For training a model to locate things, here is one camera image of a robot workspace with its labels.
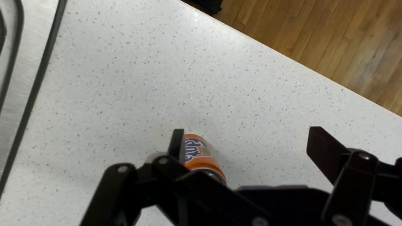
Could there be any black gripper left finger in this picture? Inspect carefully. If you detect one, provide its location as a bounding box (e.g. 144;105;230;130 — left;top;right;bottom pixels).
79;127;268;226

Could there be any orange soda can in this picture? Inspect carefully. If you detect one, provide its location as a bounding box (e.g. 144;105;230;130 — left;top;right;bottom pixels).
178;131;228;185

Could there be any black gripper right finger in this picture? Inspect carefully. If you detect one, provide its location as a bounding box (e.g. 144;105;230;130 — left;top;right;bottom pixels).
305;125;402;226

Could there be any stainless steel double sink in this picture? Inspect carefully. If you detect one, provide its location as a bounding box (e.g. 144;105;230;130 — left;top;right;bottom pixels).
0;0;67;198

